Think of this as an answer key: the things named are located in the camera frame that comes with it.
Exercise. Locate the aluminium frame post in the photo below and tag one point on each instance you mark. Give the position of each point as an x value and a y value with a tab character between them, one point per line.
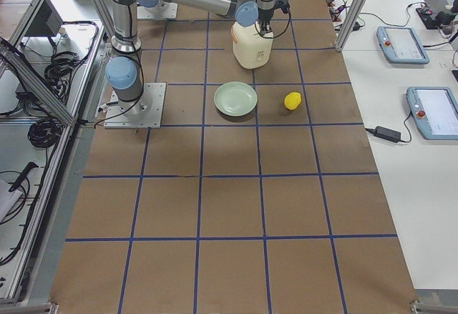
348	24

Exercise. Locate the yellow bell pepper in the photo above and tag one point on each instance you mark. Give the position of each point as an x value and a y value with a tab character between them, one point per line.
292	100

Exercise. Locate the cream rice cooker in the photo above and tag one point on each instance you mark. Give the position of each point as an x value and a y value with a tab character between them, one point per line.
250	48

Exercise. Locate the green plate near arm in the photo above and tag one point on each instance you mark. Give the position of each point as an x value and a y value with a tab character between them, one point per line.
235	99

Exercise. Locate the black power adapter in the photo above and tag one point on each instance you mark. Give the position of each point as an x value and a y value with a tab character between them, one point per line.
387	134

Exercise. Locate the teach pendant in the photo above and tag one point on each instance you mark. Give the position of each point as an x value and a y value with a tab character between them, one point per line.
434	110
401	45

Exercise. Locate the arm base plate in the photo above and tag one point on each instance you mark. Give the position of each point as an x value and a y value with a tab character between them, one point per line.
147	112
169	13

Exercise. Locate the upper teach pendant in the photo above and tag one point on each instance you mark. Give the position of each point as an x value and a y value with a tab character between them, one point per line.
401	45

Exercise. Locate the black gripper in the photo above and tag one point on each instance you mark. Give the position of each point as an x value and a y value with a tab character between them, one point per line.
265	16

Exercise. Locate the lower teach pendant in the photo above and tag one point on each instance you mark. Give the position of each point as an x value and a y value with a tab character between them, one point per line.
434	110

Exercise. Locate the aluminium frame left rail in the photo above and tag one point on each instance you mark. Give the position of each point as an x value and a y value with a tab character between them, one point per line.
32	82

